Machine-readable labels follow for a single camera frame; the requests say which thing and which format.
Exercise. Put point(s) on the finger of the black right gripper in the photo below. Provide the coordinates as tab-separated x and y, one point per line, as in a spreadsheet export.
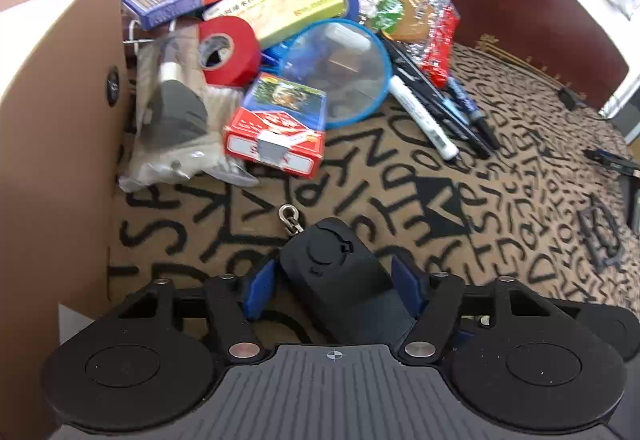
617	326

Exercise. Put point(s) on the red playing card box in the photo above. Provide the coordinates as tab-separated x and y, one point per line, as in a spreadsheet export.
281	124

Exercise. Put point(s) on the dark red headboard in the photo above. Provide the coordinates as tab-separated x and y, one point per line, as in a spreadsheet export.
559	37

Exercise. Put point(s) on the black charger device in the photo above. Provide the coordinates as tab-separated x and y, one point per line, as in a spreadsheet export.
570	99

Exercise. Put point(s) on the black digital luggage scale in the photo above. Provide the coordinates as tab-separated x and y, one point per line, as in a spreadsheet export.
340	285

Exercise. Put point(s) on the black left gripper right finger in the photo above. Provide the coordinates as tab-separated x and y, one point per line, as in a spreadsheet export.
534	369

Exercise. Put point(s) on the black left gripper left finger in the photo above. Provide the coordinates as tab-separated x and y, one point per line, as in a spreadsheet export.
156	356

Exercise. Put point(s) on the yellow medicine box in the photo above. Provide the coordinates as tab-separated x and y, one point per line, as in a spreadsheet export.
274	21

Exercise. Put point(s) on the blue marker pen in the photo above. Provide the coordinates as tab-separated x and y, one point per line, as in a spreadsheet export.
472	112

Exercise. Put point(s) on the red snack packet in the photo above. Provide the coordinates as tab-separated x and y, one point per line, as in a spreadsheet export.
440	45

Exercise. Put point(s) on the blue rimmed magnifying glass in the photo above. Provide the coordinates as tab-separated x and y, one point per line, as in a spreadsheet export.
343	59

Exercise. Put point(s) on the white marker pen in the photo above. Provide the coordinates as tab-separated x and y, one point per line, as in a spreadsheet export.
426	122

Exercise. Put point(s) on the large brown cardboard box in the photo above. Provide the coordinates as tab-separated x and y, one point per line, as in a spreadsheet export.
64	100

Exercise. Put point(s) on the black pen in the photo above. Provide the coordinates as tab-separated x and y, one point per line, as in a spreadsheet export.
431	98

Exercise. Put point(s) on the bagged black brush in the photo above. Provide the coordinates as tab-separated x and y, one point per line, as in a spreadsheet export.
180	118

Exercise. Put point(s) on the red electrical tape roll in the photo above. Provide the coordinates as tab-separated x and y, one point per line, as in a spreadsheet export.
228	52

